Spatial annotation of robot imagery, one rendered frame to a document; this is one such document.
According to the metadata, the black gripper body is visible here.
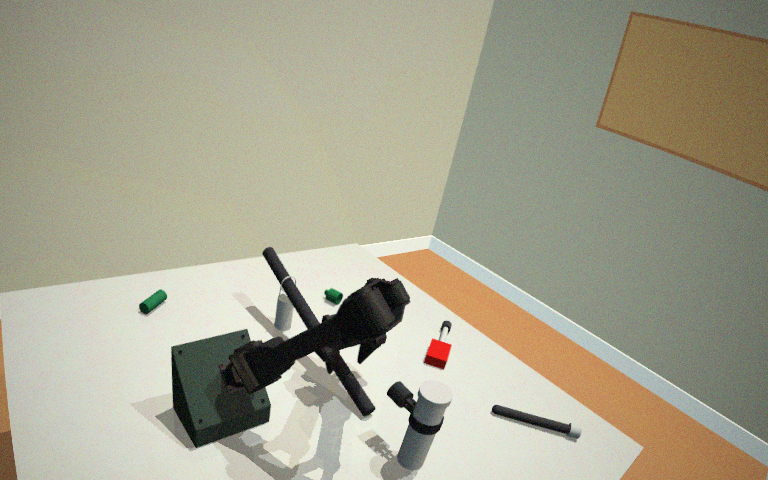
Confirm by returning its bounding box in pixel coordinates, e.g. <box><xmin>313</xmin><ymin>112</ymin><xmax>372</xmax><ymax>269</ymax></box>
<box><xmin>315</xmin><ymin>333</ymin><xmax>387</xmax><ymax>362</ymax></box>

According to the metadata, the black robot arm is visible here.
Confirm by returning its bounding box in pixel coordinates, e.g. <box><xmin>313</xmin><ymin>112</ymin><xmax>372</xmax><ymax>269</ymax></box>
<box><xmin>219</xmin><ymin>278</ymin><xmax>411</xmax><ymax>395</ymax></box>

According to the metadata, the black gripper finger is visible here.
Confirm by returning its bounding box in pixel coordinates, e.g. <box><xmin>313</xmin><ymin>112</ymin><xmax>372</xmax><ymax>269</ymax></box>
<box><xmin>358</xmin><ymin>341</ymin><xmax>381</xmax><ymax>364</ymax></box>
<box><xmin>325</xmin><ymin>357</ymin><xmax>339</xmax><ymax>374</ymax></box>

